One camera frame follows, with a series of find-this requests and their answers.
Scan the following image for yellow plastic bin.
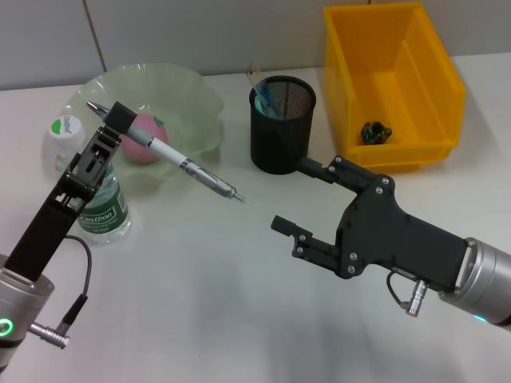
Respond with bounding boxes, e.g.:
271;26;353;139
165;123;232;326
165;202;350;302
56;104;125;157
322;2;467;175

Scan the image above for silver ballpoint pen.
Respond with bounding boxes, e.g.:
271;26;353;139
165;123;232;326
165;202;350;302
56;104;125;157
86;101;246;205

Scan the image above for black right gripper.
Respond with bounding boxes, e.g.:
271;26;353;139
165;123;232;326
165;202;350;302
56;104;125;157
270;155;469;295

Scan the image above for black mesh pen holder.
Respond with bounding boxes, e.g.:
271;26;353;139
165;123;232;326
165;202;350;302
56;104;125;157
249;75;319;176

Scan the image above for pink toy peach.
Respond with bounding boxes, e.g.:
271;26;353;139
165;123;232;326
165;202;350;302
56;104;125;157
121;113;169;164

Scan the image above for transparent plastic ruler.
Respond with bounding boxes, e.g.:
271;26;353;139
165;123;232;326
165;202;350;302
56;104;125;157
246;59;267;101

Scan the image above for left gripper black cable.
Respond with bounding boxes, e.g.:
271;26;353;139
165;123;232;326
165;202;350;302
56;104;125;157
30;234;95;350

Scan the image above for clear green-label water bottle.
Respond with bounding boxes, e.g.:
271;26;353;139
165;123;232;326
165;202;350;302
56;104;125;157
42;114;132;245

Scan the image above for blue scissors with cover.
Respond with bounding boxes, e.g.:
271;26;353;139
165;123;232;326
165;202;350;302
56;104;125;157
254;79;285;120

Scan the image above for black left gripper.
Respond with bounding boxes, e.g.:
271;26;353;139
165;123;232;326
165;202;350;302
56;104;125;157
3;101;137;283

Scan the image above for green wavy glass fruit plate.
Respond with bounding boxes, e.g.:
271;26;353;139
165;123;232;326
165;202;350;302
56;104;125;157
59;62;227;196

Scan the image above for green plastic wrapper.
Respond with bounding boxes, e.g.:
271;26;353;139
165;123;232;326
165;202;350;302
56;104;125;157
361;121;394;145

